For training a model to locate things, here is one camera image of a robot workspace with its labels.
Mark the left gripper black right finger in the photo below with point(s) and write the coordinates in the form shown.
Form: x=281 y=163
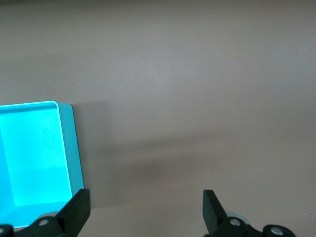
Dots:
x=212 y=212

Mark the teal plastic storage bin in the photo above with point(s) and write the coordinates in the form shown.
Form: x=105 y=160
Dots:
x=37 y=148

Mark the brown table cover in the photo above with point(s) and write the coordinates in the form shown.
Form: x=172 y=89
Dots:
x=172 y=74

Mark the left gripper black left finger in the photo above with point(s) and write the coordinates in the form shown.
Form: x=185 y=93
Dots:
x=76 y=209

